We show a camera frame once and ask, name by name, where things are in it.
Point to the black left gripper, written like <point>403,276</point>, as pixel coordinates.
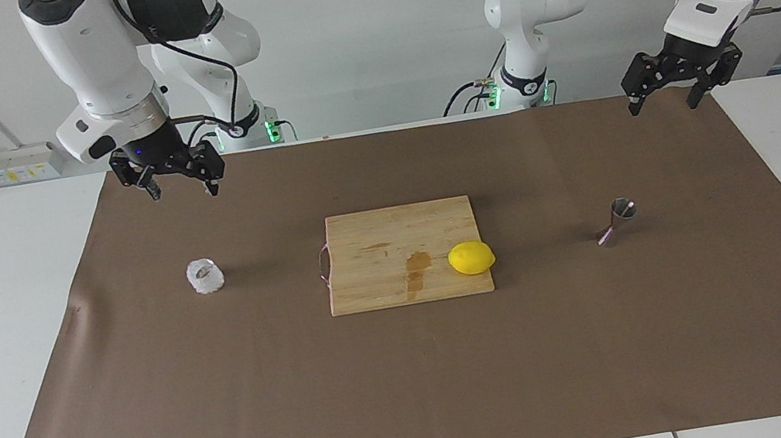
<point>690,58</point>

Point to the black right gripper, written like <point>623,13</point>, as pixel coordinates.
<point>152,147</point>

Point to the white wall socket box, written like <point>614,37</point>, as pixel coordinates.
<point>21,165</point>

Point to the steel double jigger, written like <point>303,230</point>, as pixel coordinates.
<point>622,212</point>

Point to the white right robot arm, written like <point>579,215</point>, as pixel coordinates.
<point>90,55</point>

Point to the yellow lemon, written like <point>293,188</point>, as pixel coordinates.
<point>471,258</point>

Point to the wooden cutting board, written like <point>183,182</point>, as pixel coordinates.
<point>382,267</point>

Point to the brown paper table mat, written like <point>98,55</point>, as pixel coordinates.
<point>424,378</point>

